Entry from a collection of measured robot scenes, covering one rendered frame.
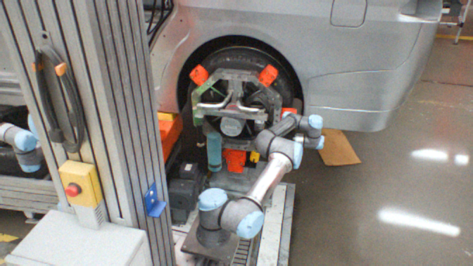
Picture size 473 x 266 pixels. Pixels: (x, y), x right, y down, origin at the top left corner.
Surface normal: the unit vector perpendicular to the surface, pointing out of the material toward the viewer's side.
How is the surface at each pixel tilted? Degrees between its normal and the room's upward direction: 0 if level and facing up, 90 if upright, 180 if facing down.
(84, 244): 0
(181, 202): 90
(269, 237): 0
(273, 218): 0
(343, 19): 90
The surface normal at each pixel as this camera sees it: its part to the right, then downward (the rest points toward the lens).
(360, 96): -0.19, 0.57
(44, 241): -0.01, -0.82
